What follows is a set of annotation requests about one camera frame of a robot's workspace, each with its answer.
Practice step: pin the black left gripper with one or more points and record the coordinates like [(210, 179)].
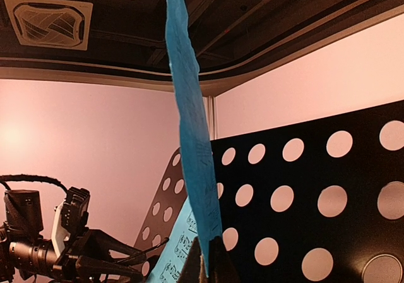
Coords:
[(23, 248)]

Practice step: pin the blue sheet music page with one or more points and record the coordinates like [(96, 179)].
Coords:
[(195, 146)]

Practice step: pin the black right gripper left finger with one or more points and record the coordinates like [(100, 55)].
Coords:
[(192, 268)]

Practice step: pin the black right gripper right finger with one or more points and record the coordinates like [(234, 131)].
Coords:
[(221, 269)]

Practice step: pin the square ceiling air vent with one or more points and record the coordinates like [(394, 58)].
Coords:
[(59, 24)]

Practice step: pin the black perforated music stand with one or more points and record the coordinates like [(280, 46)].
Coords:
[(319, 201)]

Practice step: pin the left aluminium frame post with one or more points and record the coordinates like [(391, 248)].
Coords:
[(211, 116)]

